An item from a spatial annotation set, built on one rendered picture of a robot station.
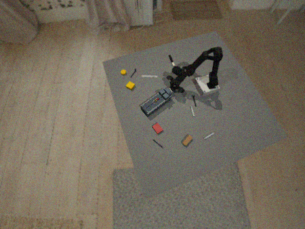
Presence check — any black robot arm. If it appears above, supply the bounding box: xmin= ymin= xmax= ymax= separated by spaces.
xmin=171 ymin=47 xmax=223 ymax=89

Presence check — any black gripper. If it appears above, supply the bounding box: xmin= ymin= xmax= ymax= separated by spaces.
xmin=166 ymin=75 xmax=185 ymax=93

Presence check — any red rectangular block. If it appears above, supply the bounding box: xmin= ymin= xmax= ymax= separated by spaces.
xmin=152 ymin=123 xmax=163 ymax=134

